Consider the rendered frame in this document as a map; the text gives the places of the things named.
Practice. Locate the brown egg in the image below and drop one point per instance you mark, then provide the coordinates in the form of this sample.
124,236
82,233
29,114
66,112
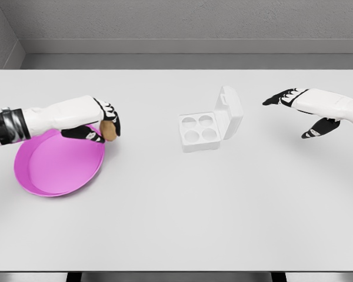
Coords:
108,131

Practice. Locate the pink round plate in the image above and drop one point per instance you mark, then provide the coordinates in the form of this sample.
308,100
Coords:
59,164

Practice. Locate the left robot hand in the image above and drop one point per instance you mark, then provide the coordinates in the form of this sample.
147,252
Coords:
85,110

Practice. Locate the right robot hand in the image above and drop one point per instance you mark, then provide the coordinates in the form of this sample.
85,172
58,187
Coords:
311,101

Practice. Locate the white egg box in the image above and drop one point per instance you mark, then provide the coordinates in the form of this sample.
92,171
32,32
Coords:
207,126

